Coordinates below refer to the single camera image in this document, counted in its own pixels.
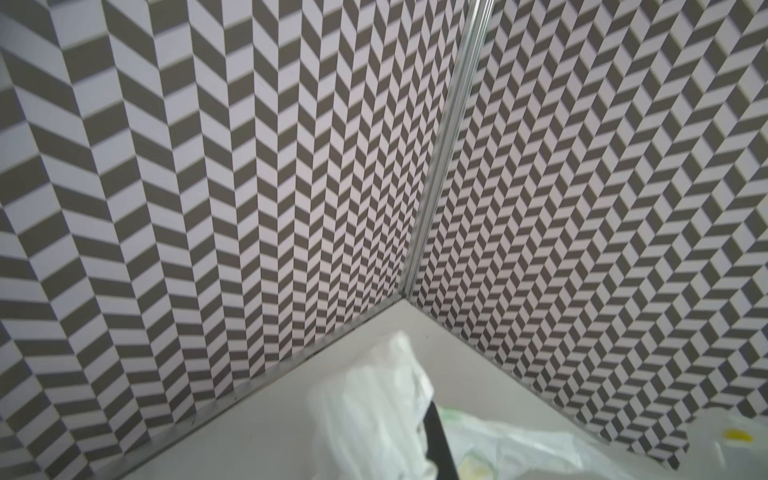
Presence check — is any white plastic bag lemon print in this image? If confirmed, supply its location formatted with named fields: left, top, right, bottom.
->
left=308, top=331, right=767, bottom=479

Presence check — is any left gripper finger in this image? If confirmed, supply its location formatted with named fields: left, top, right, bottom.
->
left=422, top=402, right=459, bottom=480

